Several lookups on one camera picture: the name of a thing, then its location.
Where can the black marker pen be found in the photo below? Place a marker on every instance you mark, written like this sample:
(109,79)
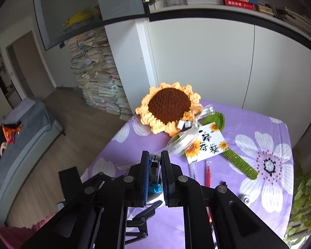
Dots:
(154,169)

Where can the purple floral tablecloth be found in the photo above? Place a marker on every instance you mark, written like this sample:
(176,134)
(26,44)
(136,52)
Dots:
(262,141)

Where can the white bookshelf cabinet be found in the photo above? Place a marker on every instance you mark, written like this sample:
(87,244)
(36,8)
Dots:
(230,55)

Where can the red book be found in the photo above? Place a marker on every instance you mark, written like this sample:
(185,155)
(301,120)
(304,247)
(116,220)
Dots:
(245,4)

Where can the red gel pen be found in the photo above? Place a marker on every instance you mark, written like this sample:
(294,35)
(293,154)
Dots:
(208,173)

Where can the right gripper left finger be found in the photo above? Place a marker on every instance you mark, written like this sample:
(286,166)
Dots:
(51,236)

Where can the glass cabinet door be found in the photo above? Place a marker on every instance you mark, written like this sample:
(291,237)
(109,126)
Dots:
(60,20)

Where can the green potted plant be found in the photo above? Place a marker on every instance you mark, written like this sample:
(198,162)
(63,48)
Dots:
(299,226)

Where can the grey sofa bed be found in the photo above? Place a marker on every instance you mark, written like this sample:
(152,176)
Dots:
(39,130)

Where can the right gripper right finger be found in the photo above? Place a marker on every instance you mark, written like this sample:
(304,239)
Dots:
(214,217)

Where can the white sunflower greeting card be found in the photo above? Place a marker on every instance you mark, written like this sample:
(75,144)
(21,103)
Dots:
(208,143)

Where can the crochet sunflower with green stem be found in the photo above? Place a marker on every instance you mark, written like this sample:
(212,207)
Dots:
(168,108)

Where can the clear transparent pen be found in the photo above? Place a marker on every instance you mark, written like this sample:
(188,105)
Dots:
(192,171)

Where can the pile of stacked papers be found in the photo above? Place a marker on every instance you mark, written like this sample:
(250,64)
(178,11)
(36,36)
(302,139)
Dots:
(94,67)

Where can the silver ribbon bow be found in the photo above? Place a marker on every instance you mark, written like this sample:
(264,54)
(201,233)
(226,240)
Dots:
(183,141)

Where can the blue pen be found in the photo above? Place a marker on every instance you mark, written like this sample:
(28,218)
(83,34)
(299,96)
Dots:
(155,189)

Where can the white correction tape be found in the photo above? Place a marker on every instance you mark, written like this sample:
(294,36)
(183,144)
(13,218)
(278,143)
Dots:
(245,199)

